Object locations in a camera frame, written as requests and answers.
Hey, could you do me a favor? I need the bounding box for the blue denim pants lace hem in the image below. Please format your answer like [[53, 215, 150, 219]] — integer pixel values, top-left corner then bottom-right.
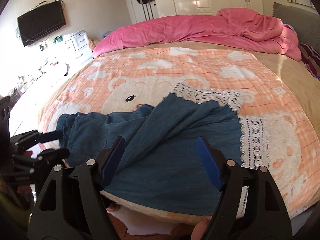
[[56, 83, 270, 216]]

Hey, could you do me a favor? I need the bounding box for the cluttered white desk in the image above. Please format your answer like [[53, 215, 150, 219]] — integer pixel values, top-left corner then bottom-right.
[[8, 56, 72, 135]]

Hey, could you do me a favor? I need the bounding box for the white drawer cabinet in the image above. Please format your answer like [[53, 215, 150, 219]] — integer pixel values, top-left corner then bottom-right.
[[63, 29, 93, 64]]

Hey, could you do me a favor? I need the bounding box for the peach bear print blanket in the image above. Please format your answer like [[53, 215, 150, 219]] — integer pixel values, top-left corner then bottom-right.
[[39, 42, 319, 217]]

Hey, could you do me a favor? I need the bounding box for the beige bed sheet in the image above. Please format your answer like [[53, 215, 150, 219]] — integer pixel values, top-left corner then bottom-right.
[[39, 42, 319, 131]]

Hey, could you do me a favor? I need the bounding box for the purple striped pillow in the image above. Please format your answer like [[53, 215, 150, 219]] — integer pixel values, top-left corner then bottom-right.
[[299, 43, 320, 80]]

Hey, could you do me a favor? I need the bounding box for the pink duvet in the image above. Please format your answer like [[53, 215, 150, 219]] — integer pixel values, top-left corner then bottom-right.
[[92, 8, 302, 61]]

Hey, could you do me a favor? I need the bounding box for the grey padded headboard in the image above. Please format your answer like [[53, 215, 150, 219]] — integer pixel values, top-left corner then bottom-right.
[[273, 2, 320, 51]]

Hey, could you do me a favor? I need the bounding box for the black wall television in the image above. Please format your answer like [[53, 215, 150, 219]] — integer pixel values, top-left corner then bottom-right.
[[17, 0, 66, 47]]

